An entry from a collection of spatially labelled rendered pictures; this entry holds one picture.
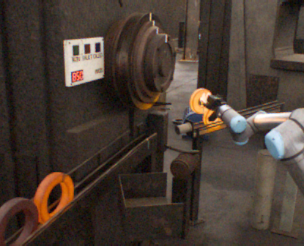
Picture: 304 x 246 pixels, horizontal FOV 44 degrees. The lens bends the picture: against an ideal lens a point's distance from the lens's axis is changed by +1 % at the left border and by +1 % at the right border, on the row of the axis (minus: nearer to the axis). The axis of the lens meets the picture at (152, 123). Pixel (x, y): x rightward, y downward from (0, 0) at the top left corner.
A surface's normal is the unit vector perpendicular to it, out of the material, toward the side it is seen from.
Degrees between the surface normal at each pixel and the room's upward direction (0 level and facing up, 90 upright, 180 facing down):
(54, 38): 90
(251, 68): 90
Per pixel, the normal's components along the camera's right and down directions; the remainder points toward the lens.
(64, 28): 0.91, 0.15
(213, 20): -0.42, 0.25
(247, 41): -0.63, 0.21
